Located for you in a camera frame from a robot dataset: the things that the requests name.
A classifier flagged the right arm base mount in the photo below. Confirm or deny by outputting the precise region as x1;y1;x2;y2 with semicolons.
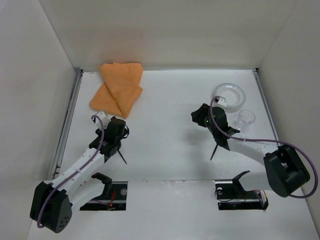
214;180;269;211

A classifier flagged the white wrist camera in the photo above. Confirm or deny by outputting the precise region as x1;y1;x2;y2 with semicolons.
214;96;227;108
91;111;111;130

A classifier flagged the right aluminium rail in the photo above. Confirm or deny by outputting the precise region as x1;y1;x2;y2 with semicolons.
252;67;307;196

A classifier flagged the black plastic knife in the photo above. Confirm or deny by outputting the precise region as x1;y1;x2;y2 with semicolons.
210;144;219;161

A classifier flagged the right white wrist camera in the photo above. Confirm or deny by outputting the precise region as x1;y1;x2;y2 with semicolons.
214;96;227;108

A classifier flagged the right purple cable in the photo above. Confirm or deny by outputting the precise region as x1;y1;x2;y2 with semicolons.
209;95;320;200

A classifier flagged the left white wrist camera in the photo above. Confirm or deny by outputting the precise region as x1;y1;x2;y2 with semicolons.
91;111;111;130

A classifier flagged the white round plate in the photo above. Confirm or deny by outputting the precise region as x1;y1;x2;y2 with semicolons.
214;83;246;110

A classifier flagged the clear plastic cup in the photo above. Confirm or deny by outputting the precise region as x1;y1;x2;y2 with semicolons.
234;109;256;132

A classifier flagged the left aluminium rail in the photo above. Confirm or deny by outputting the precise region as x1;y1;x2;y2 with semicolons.
48;67;83;180

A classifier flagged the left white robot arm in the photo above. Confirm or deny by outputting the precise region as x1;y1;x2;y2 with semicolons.
29;112;130;234

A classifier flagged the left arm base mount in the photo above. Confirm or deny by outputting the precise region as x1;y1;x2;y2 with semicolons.
80;181;128;212

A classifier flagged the aluminium rail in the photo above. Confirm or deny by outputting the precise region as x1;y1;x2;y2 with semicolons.
252;67;307;196
48;67;83;180

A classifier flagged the black plastic fork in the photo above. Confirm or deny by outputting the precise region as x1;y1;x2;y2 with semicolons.
117;149;127;165

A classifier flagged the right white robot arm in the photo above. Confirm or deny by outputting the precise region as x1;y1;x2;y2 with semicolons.
191;103;310;198

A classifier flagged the orange cloth placemat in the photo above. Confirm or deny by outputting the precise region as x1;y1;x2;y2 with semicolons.
89;62;144;119

